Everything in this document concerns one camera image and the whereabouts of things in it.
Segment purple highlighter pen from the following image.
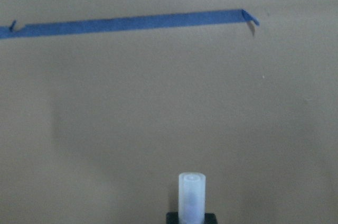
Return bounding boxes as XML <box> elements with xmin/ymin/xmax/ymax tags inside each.
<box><xmin>178</xmin><ymin>172</ymin><xmax>206</xmax><ymax>224</ymax></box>

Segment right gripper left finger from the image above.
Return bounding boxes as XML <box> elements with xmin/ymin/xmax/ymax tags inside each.
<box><xmin>165</xmin><ymin>212</ymin><xmax>179</xmax><ymax>224</ymax></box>

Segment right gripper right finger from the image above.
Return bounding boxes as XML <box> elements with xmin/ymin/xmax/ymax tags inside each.
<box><xmin>204</xmin><ymin>213</ymin><xmax>218</xmax><ymax>224</ymax></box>

